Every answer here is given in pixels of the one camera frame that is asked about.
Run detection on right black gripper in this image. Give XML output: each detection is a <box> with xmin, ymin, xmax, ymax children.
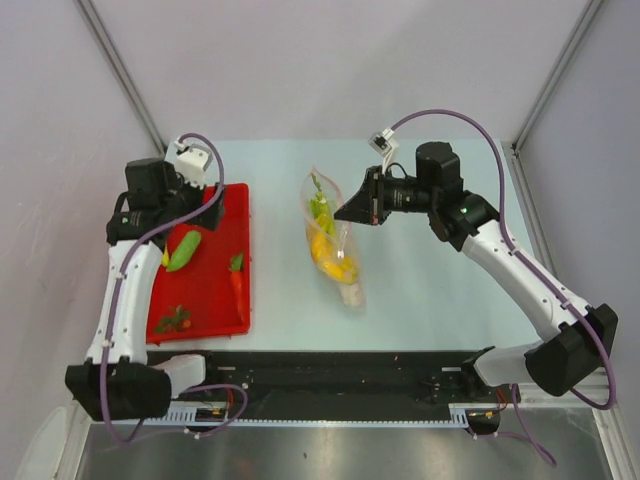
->
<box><xmin>335</xmin><ymin>165</ymin><xmax>437</xmax><ymax>226</ymax></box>

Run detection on green cucumber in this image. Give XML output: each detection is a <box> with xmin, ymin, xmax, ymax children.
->
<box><xmin>165</xmin><ymin>230</ymin><xmax>202</xmax><ymax>273</ymax></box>

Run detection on green celery stalk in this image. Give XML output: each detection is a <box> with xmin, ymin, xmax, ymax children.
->
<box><xmin>307</xmin><ymin>172</ymin><xmax>364</xmax><ymax>307</ymax></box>

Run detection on orange carrot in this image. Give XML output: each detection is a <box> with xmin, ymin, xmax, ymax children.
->
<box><xmin>229</xmin><ymin>253</ymin><xmax>246</xmax><ymax>322</ymax></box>

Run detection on clear zip top bag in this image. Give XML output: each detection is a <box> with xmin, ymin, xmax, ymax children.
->
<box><xmin>298</xmin><ymin>165</ymin><xmax>367</xmax><ymax>314</ymax></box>

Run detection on small single yellow banana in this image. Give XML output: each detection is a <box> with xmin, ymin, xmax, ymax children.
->
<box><xmin>161</xmin><ymin>246</ymin><xmax>170</xmax><ymax>267</ymax></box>

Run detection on yellow banana bunch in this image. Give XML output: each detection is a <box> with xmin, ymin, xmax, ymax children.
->
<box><xmin>309</xmin><ymin>229</ymin><xmax>359</xmax><ymax>284</ymax></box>

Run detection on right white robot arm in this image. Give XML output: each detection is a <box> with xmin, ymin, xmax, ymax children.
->
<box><xmin>334</xmin><ymin>135</ymin><xmax>618</xmax><ymax>401</ymax></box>

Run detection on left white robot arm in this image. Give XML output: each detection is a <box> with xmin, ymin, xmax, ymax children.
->
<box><xmin>65</xmin><ymin>147</ymin><xmax>224</xmax><ymax>422</ymax></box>

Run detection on red plastic tray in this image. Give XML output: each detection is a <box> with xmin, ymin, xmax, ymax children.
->
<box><xmin>146</xmin><ymin>183</ymin><xmax>251</xmax><ymax>345</ymax></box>

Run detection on red strawberries with leaves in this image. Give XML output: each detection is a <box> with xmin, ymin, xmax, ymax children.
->
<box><xmin>154</xmin><ymin>305</ymin><xmax>192</xmax><ymax>334</ymax></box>

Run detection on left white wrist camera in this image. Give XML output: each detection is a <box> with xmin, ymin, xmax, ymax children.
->
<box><xmin>174</xmin><ymin>141</ymin><xmax>212</xmax><ymax>189</ymax></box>

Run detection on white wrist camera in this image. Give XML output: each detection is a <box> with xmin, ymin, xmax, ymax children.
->
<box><xmin>368</xmin><ymin>128</ymin><xmax>399</xmax><ymax>174</ymax></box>
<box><xmin>174</xmin><ymin>141</ymin><xmax>212</xmax><ymax>189</ymax></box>

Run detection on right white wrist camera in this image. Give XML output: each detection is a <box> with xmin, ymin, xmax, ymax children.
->
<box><xmin>368</xmin><ymin>128</ymin><xmax>399</xmax><ymax>174</ymax></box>

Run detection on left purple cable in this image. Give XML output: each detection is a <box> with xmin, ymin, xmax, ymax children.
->
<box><xmin>99</xmin><ymin>132</ymin><xmax>249</xmax><ymax>444</ymax></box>

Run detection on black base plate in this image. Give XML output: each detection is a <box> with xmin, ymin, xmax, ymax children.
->
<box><xmin>203</xmin><ymin>351</ymin><xmax>513</xmax><ymax>421</ymax></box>

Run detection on white slotted cable duct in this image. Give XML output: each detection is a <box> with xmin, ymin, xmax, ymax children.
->
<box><xmin>149</xmin><ymin>404</ymin><xmax>469</xmax><ymax>429</ymax></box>

